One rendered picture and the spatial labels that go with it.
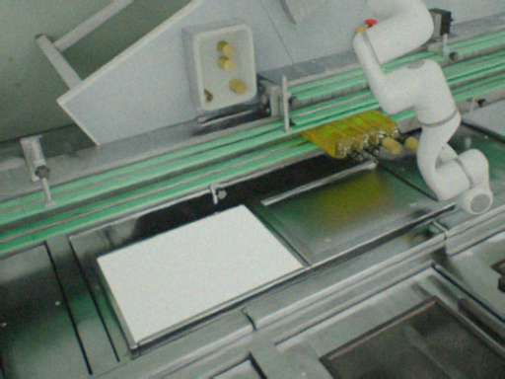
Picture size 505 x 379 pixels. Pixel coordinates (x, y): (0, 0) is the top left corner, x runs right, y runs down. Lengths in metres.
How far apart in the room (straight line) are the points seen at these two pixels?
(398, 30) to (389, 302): 0.61
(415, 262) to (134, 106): 0.85
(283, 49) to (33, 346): 1.03
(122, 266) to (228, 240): 0.26
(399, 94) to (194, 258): 0.64
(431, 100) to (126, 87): 0.82
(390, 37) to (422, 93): 0.14
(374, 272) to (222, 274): 0.36
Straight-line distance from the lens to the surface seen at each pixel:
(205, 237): 1.48
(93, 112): 1.58
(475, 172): 1.32
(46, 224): 1.51
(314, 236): 1.45
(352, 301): 1.32
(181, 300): 1.31
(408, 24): 1.21
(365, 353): 1.24
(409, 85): 1.17
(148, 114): 1.63
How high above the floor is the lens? 2.20
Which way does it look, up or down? 51 degrees down
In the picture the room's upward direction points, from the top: 125 degrees clockwise
